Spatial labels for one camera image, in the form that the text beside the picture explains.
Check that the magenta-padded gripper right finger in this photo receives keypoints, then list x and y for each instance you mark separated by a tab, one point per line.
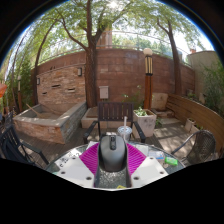
150	170

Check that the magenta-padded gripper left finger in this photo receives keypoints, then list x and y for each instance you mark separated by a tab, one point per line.
71	170

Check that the grey computer mouse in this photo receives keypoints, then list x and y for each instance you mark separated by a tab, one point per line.
112	153

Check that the white booklet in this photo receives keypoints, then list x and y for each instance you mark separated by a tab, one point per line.
141	149

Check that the small green packet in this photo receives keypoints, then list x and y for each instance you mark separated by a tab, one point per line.
171	161

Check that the clear cup with straw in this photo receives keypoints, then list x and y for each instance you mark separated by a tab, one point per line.
124	131

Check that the white square planter with plant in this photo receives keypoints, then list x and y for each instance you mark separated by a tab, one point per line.
146	121

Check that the stone raised planter box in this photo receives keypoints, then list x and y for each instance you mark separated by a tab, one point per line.
46	128

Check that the small white planter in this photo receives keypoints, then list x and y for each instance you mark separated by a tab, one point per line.
190	125

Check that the dark wooden slatted chair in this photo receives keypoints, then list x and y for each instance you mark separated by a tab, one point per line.
113	111

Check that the curved wooden bench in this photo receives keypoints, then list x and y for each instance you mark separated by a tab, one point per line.
193	111

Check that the large forked tree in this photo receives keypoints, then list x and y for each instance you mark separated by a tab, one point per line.
90	73

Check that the thin curved tree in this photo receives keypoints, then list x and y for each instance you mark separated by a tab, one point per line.
36	76

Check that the slim leaning tree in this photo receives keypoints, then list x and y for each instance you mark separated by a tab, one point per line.
175	63

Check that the grey wall utility box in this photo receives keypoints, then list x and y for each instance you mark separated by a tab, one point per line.
104	92

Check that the wooden lamp post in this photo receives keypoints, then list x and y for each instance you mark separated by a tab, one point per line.
148	83

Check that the dark wall lamp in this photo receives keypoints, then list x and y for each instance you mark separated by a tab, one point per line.
79	71
38	81

